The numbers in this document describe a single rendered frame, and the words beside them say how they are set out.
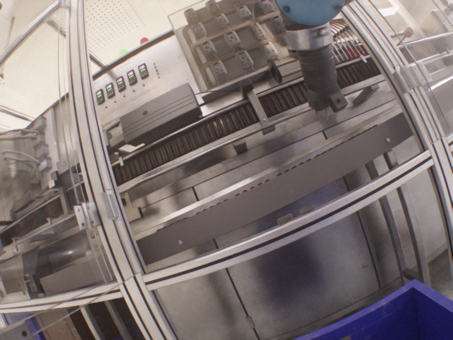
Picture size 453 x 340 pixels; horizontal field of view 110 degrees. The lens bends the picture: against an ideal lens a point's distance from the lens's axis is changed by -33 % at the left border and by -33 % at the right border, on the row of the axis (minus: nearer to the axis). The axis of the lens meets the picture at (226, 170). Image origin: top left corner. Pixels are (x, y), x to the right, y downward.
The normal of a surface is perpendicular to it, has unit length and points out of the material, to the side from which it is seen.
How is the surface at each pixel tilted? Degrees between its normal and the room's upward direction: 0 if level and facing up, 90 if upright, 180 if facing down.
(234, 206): 90
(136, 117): 90
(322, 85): 144
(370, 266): 90
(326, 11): 131
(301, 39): 118
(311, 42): 127
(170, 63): 90
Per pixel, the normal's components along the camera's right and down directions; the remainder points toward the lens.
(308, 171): -0.14, -0.11
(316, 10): -0.24, 0.71
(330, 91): 0.19, 0.51
